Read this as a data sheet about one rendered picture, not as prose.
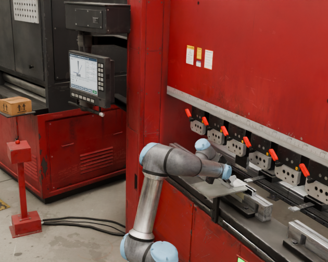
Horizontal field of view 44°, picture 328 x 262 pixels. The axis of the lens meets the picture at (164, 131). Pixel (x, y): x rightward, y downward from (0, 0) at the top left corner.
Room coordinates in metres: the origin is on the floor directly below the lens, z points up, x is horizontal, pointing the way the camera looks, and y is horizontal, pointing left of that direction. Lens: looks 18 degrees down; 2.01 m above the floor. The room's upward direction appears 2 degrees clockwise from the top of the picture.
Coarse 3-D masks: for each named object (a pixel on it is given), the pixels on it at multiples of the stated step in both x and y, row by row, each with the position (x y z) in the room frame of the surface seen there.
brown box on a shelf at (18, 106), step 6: (18, 96) 3.59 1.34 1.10; (0, 102) 3.44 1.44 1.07; (6, 102) 3.37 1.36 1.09; (12, 102) 3.36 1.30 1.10; (18, 102) 3.38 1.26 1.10; (24, 102) 3.43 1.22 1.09; (30, 102) 3.47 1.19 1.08; (0, 108) 3.44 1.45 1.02; (6, 108) 3.37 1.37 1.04; (12, 108) 3.34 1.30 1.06; (18, 108) 3.37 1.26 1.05; (24, 108) 3.42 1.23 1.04; (30, 108) 3.46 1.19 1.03; (6, 114) 3.36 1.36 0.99; (12, 114) 3.33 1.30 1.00; (18, 114) 3.37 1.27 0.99; (24, 114) 3.39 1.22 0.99
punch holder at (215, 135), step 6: (210, 114) 2.39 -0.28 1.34; (210, 120) 2.38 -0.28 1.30; (216, 120) 2.33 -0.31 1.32; (222, 120) 2.28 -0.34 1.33; (210, 126) 2.38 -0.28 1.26; (216, 126) 2.33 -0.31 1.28; (228, 126) 2.29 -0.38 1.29; (210, 132) 2.37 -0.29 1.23; (216, 132) 2.32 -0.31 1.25; (222, 132) 2.27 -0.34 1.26; (210, 138) 2.36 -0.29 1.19; (216, 138) 2.31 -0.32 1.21; (222, 138) 2.27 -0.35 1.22; (222, 144) 2.29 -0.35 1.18
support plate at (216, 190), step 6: (216, 180) 2.16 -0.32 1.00; (192, 186) 2.09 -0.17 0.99; (198, 186) 2.08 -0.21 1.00; (204, 186) 2.08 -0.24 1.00; (210, 186) 2.08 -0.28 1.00; (216, 186) 2.08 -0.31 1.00; (222, 186) 2.09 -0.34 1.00; (204, 192) 2.00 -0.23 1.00; (210, 192) 2.00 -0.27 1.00; (216, 192) 2.01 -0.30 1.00; (222, 192) 2.01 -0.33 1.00; (228, 192) 2.01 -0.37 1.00; (234, 192) 2.03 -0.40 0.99; (210, 198) 1.95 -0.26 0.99
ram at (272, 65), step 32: (192, 0) 2.64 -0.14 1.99; (224, 0) 2.35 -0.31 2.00; (256, 0) 2.12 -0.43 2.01; (288, 0) 1.92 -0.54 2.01; (320, 0) 1.77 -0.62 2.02; (192, 32) 2.62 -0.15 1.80; (224, 32) 2.33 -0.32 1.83; (256, 32) 2.09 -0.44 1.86; (288, 32) 1.90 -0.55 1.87; (320, 32) 1.74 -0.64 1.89; (192, 64) 2.60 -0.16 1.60; (224, 64) 2.30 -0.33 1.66; (256, 64) 2.07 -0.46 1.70; (288, 64) 1.88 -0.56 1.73; (320, 64) 1.72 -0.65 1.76; (224, 96) 2.28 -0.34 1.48; (256, 96) 2.05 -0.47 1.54; (288, 96) 1.86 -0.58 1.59; (320, 96) 1.70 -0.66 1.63; (288, 128) 1.83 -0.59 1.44; (320, 128) 1.68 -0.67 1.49; (320, 160) 1.65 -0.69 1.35
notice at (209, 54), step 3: (207, 51) 2.46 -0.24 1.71; (210, 51) 2.43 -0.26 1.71; (207, 54) 2.46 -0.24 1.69; (210, 54) 2.43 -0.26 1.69; (207, 57) 2.46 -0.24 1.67; (210, 57) 2.43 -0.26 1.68; (207, 60) 2.45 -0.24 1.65; (210, 60) 2.43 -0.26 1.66; (204, 63) 2.48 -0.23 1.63; (207, 63) 2.45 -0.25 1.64; (210, 63) 2.42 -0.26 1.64; (204, 66) 2.48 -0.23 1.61; (207, 66) 2.45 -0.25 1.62; (210, 66) 2.42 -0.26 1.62; (210, 69) 2.42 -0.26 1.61
